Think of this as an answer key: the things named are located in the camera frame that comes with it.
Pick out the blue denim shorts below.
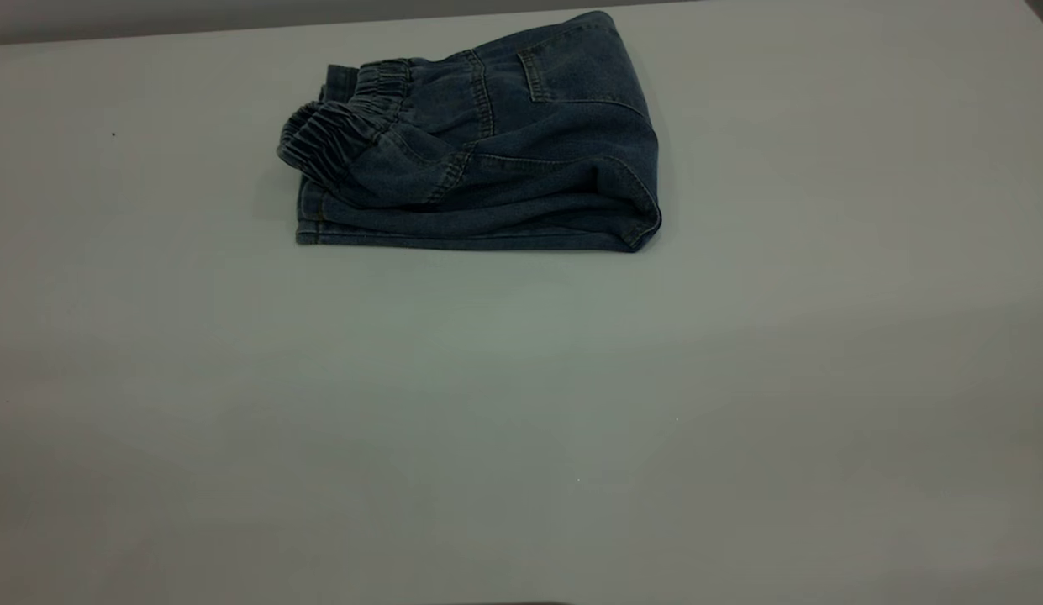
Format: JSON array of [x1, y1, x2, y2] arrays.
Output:
[[276, 10, 663, 253]]

